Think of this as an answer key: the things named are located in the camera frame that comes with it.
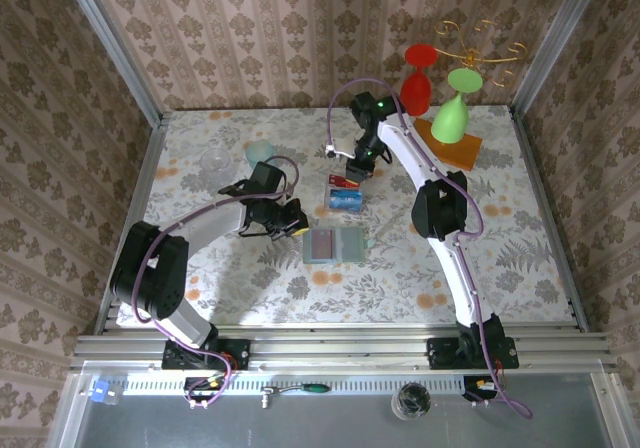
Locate red credit card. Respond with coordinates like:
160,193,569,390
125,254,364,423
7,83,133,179
309,230,336,262
328,173,362,190

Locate blue credit card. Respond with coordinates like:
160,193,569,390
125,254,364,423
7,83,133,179
327,187,365,213

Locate green card holder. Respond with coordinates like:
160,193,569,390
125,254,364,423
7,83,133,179
301,226,375,266

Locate red and blue packets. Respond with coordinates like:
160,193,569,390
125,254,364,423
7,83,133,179
322,171,366,215

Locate frosted blue plastic cup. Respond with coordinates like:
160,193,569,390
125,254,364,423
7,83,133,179
244,139,276,168

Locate red plastic goblet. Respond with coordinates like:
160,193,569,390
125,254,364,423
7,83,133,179
398,42,439,118

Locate floral table cover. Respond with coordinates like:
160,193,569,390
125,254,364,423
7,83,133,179
115,106,576,328

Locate clear plastic cup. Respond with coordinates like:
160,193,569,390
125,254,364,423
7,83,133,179
198,146,236,187

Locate green plastic goblet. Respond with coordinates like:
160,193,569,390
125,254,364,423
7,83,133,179
430,66,485,145

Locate orange wooden rack base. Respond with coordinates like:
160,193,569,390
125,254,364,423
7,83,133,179
412,117,484,172

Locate round clear glass jar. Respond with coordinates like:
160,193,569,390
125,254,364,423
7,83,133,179
390,381,433,422

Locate small blue and clear plug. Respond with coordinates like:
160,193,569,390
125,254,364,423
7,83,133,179
79,380,124,407

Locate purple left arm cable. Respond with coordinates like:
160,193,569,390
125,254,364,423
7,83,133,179
134,155,301,410

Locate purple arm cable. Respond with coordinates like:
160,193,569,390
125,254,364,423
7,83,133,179
134,155,301,410
325,77,534,419

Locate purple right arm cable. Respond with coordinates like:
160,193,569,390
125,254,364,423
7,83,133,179
325,77,534,419

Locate aluminium front rail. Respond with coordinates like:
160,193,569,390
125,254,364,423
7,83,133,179
69,323,620,375

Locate aluminium side rail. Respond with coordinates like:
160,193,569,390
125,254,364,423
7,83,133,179
92,112,169,337
508,107,591,333

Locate gold wire glass rack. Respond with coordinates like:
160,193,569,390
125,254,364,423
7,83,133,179
433,17,529,89

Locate green handled ratchet tool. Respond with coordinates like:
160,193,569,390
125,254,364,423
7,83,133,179
259,381,332,409

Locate white slotted cable duct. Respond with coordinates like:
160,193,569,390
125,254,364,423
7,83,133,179
122,371,466,397

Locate black connector with wires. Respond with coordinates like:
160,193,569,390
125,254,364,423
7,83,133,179
183,375,227,405
462,375,502,403

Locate aluminium frame post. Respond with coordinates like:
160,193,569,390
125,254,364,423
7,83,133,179
509,0,609,120
55,0,167,128

